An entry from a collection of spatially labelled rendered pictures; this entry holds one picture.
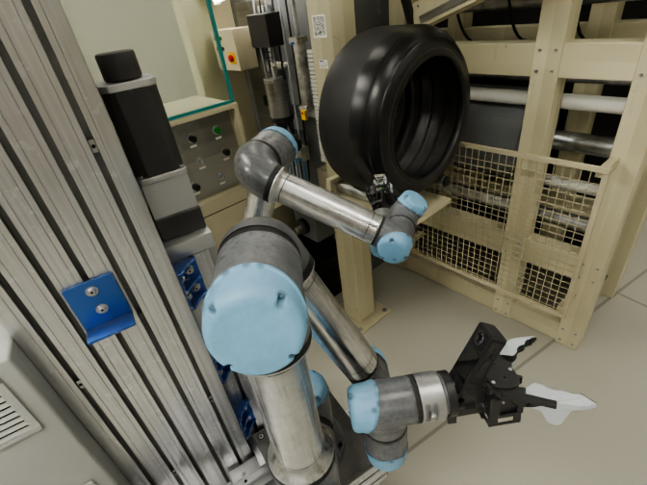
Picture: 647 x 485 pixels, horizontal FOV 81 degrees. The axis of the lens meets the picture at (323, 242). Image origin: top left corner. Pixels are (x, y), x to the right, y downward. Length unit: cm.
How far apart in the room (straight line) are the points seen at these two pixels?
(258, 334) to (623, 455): 175
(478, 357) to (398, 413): 15
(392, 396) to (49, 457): 58
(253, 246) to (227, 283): 7
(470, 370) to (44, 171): 67
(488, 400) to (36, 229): 71
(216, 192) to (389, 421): 140
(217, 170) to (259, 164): 91
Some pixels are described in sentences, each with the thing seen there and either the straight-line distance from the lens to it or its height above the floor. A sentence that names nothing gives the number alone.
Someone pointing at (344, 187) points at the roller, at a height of 91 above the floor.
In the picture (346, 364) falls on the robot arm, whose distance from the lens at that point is 73.
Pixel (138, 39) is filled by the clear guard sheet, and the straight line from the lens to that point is 163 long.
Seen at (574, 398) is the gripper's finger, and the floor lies 108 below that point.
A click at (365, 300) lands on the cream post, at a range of 219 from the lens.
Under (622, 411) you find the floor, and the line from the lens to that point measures 215.
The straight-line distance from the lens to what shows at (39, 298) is 72.
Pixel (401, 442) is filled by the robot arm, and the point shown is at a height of 98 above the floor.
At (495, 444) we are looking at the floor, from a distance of 188.
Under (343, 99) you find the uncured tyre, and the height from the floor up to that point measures 132.
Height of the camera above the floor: 161
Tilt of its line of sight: 33 degrees down
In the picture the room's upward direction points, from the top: 8 degrees counter-clockwise
